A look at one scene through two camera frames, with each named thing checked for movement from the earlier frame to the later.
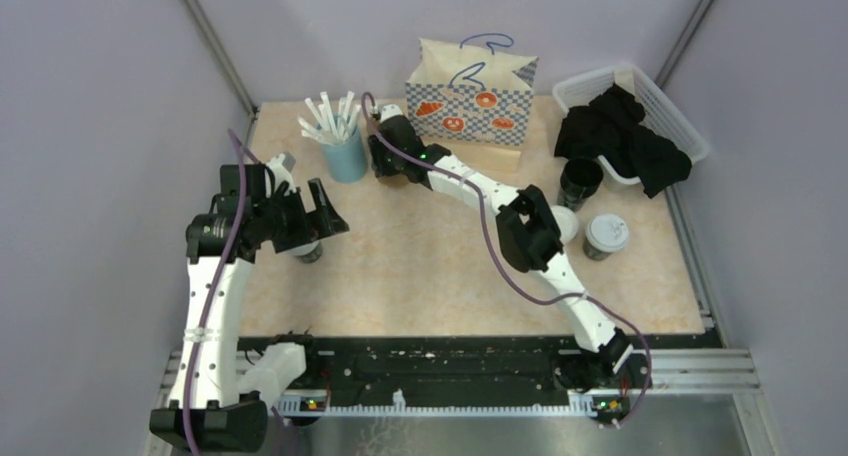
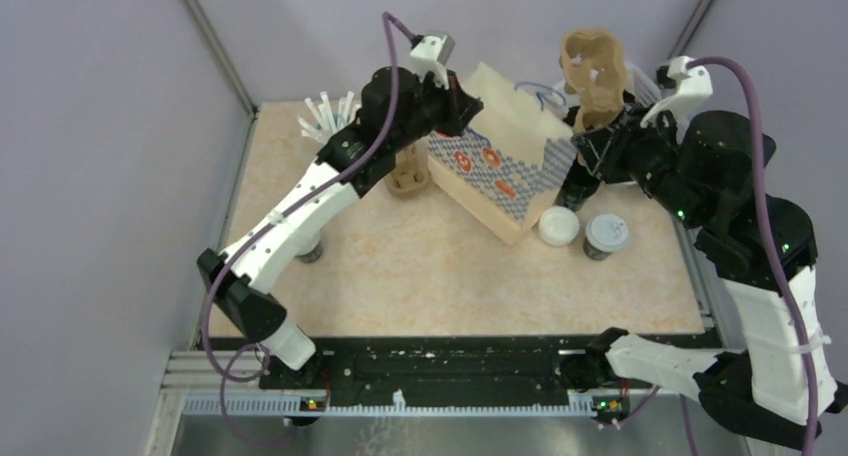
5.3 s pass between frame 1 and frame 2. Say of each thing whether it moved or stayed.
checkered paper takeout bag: moved
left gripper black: moved
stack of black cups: stayed
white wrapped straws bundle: stayed
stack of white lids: stayed
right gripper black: moved
